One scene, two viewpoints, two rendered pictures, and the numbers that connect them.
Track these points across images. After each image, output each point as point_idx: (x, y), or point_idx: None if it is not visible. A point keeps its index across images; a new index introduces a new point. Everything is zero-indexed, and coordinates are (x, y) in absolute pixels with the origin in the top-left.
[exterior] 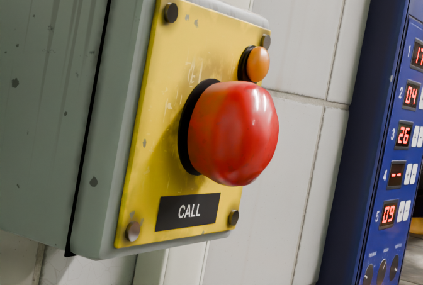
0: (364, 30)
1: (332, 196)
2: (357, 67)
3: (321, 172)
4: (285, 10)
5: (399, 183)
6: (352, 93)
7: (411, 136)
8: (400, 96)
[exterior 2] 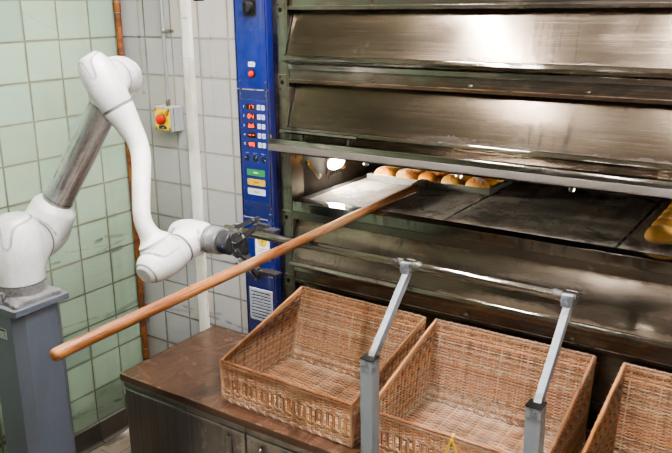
0: None
1: None
2: None
3: (236, 132)
4: (211, 102)
5: (254, 137)
6: None
7: (256, 126)
8: (244, 116)
